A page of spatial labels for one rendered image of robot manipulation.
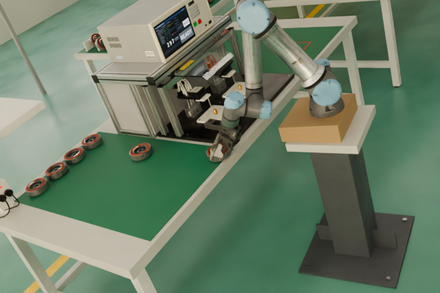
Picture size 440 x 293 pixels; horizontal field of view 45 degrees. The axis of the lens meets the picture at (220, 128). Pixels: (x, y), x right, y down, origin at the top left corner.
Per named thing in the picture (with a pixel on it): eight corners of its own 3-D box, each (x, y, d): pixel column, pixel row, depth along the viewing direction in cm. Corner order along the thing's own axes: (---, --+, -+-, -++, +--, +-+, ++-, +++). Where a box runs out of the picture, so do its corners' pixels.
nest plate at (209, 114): (236, 108, 270) (236, 106, 269) (220, 124, 260) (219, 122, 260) (213, 106, 279) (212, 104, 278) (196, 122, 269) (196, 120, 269)
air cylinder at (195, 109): (202, 110, 279) (199, 101, 276) (194, 118, 274) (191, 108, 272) (195, 109, 282) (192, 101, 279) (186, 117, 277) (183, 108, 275)
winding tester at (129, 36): (215, 23, 283) (203, -13, 273) (165, 63, 255) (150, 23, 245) (162, 26, 306) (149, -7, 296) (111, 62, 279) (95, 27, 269)
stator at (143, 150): (157, 148, 262) (154, 142, 261) (143, 162, 255) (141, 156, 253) (141, 147, 269) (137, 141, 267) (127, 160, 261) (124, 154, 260)
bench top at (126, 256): (357, 23, 334) (356, 15, 332) (133, 280, 195) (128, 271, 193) (228, 28, 395) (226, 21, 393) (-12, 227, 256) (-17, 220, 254)
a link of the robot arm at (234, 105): (247, 104, 209) (225, 102, 209) (242, 123, 218) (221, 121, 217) (246, 90, 215) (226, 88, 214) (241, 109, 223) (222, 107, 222)
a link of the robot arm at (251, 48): (233, -11, 213) (241, 101, 235) (234, -5, 203) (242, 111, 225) (262, -13, 213) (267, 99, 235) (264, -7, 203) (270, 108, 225)
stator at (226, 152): (236, 150, 240) (234, 143, 239) (222, 164, 234) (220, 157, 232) (217, 146, 247) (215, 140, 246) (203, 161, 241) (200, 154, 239)
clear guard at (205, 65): (242, 63, 257) (239, 51, 254) (215, 87, 241) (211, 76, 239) (190, 62, 276) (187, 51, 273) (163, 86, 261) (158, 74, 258)
